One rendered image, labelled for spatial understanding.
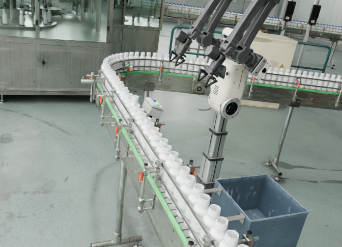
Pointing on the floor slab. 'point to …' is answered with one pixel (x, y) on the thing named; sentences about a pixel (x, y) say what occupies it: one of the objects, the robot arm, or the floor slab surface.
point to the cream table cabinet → (273, 57)
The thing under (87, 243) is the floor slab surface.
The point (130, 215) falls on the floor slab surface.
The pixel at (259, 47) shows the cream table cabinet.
